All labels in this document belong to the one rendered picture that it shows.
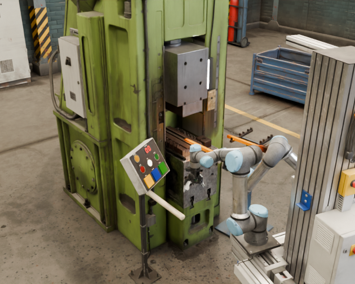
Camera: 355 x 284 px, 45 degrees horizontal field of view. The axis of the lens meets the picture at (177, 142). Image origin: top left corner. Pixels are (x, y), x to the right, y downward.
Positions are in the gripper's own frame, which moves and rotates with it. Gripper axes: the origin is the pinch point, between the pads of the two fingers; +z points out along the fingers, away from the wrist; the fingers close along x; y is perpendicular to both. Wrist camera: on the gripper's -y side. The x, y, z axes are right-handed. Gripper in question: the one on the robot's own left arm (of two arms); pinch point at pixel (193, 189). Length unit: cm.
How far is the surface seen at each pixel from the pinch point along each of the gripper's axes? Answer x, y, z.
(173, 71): 7, -52, -69
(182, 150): 14, -49, -4
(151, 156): -20.7, -26.4, -17.8
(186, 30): 24, -66, -95
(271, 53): 330, -379, 32
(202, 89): 32, -53, -51
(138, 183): -36.0, -10.3, -7.9
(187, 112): 18, -50, -36
